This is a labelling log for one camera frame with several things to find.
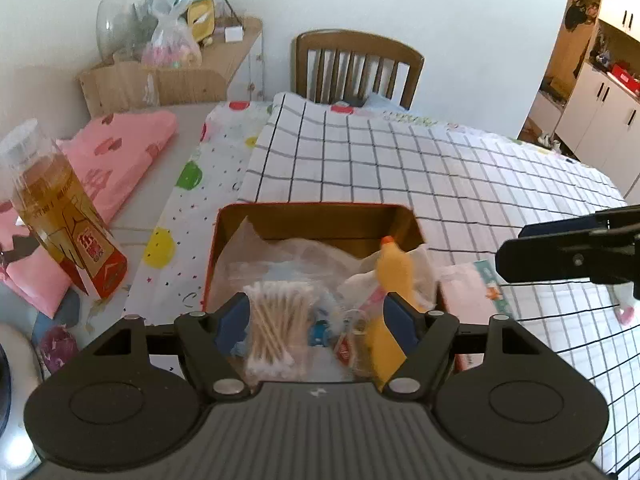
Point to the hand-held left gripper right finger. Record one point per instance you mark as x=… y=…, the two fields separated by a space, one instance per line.
x=400 y=322

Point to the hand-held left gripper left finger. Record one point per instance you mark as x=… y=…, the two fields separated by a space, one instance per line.
x=234 y=322

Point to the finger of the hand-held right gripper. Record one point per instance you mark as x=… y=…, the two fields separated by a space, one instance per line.
x=540 y=257
x=555 y=227

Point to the blue print cotton swab bag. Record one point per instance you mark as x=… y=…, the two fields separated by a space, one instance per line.
x=277 y=320

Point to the white plush rabbit toy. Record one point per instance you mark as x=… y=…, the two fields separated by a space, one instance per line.
x=627 y=312

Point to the translucent plastic bag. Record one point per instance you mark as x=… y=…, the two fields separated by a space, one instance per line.
x=300 y=260

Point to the red metal tin box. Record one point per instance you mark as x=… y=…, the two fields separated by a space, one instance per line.
x=320 y=220

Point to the pink tissue pack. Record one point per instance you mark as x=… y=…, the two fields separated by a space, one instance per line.
x=470 y=295

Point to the row of light shoes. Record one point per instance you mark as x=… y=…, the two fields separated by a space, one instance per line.
x=550 y=141

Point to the white wardrobe cabinet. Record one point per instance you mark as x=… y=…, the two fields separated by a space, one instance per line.
x=600 y=110

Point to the black grid white tablecloth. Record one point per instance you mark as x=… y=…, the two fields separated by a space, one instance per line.
x=400 y=170

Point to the red storage box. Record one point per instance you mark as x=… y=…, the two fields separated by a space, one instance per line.
x=627 y=77

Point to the pink printed cloth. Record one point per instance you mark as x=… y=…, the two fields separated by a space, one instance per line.
x=125 y=140

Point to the pale blue cushion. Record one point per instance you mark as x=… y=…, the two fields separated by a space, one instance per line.
x=380 y=101

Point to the dark hanging bag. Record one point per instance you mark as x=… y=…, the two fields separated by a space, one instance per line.
x=580 y=12

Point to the amber drink bottle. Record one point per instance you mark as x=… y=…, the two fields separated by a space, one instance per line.
x=55 y=200

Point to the cardboard box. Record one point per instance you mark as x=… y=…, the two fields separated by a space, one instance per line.
x=185 y=85

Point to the brown wooden chair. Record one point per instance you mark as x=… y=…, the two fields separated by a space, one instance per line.
x=357 y=42

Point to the plastic bag of pink toys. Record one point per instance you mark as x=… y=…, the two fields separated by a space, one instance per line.
x=170 y=50

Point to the yellow and teal toy box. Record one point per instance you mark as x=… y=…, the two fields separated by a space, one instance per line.
x=202 y=17

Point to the clear glass jar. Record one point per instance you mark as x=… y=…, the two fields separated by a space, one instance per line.
x=115 y=25

